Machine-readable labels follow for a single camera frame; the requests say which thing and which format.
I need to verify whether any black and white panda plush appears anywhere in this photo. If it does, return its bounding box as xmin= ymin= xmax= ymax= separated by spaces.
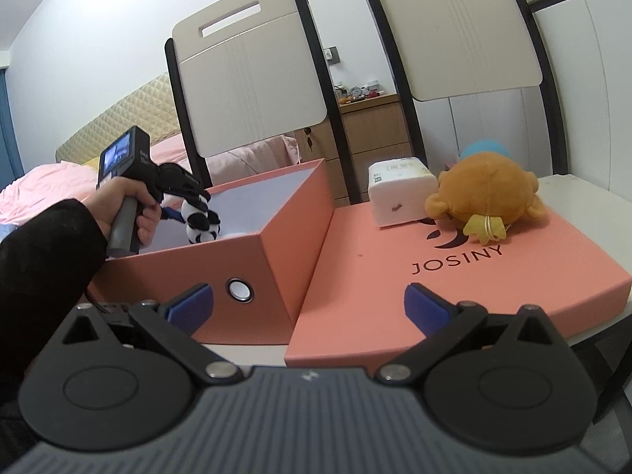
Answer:
xmin=180 ymin=194 xmax=221 ymax=244

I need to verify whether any pink Josiny box lid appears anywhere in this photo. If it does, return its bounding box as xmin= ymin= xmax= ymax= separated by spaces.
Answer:
xmin=285 ymin=203 xmax=631 ymax=371

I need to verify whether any orange and blue plush toy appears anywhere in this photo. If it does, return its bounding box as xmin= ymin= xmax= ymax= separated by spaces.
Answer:
xmin=424 ymin=139 xmax=548 ymax=245

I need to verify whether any black sleeved left forearm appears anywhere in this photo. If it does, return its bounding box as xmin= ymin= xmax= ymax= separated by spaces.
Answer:
xmin=1 ymin=199 xmax=107 ymax=403

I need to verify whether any clutter on cabinet top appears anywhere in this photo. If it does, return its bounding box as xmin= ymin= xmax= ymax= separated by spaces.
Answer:
xmin=333 ymin=80 xmax=385 ymax=106

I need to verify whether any person's left hand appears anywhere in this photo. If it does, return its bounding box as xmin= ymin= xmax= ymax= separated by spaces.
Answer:
xmin=83 ymin=175 xmax=163 ymax=248

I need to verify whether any beige quilted headboard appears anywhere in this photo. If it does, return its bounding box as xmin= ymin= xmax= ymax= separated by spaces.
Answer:
xmin=56 ymin=73 xmax=181 ymax=164

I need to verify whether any open pink cardboard box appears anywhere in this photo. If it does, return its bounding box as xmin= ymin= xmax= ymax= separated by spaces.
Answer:
xmin=88 ymin=160 xmax=334 ymax=346

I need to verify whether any bed with pink bedding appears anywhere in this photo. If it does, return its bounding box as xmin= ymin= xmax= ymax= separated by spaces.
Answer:
xmin=0 ymin=134 xmax=301 ymax=238

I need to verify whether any left beige folding chair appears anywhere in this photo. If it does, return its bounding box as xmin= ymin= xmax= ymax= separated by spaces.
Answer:
xmin=165 ymin=0 xmax=361 ymax=203

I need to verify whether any beige folding chair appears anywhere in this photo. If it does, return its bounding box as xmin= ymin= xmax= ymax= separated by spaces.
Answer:
xmin=366 ymin=0 xmax=569 ymax=175
xmin=165 ymin=0 xmax=361 ymax=203

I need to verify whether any wooden drawer cabinet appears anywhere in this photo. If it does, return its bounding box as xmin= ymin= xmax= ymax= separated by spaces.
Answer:
xmin=293 ymin=94 xmax=412 ymax=207

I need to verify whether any right beige folding chair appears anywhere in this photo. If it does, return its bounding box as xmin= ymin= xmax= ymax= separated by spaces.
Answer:
xmin=366 ymin=0 xmax=569 ymax=175

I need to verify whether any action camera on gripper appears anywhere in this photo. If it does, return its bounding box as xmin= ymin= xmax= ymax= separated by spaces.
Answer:
xmin=98 ymin=126 xmax=151 ymax=186

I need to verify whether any grey wall socket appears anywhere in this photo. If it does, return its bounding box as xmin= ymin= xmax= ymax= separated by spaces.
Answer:
xmin=324 ymin=46 xmax=340 ymax=65

